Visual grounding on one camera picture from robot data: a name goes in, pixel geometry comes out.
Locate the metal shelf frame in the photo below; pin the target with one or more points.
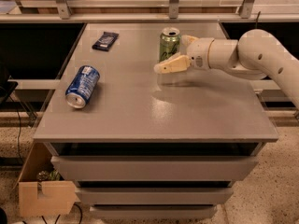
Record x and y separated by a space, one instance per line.
102 11

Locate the blue pepsi can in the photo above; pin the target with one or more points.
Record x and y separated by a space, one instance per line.
80 90

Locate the green soda can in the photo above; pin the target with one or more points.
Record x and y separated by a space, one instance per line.
169 42

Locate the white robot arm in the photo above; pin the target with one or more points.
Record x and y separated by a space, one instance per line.
255 55

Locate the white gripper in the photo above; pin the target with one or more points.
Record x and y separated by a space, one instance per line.
199 52

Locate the cardboard box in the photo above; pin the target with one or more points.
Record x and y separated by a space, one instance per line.
43 197

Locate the dark blue snack packet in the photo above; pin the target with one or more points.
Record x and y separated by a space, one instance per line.
105 41

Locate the grey drawer cabinet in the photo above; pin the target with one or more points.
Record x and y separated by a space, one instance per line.
148 145

